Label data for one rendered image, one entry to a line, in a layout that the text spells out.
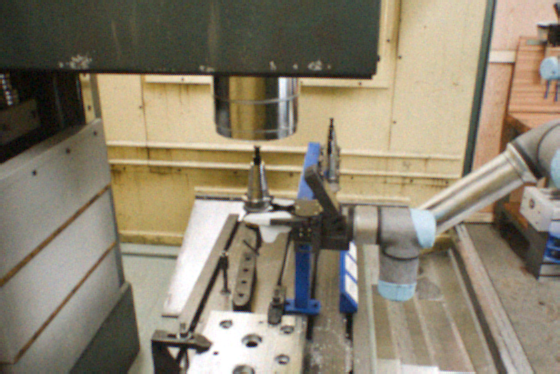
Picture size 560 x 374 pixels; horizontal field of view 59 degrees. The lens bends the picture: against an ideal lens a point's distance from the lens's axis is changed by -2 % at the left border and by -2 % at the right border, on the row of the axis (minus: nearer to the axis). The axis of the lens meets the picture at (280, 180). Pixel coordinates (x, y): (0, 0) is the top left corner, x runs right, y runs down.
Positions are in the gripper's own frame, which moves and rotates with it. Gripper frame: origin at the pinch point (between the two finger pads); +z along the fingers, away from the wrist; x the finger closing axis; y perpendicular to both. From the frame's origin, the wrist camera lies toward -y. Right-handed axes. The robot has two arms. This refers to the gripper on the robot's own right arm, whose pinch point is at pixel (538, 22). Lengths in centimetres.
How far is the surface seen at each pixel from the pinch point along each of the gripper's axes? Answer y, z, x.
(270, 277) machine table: 52, -45, -122
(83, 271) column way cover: 26, -62, -167
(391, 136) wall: 34, 1, -61
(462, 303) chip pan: 84, -42, -56
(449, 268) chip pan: 85, -20, -49
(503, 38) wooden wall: 32, 127, 75
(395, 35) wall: -4, 2, -58
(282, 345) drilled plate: 43, -85, -126
